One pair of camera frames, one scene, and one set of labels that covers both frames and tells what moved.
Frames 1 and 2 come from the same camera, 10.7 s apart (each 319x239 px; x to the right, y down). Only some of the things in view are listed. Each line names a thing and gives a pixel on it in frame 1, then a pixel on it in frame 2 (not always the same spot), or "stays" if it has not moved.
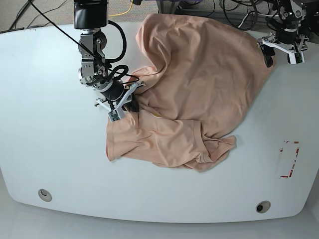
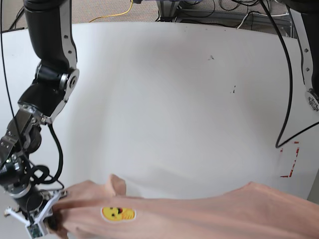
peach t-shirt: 185,114 -> 100,209
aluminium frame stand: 167,7 stays
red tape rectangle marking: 281,150 stays
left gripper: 113,89 -> 32,199
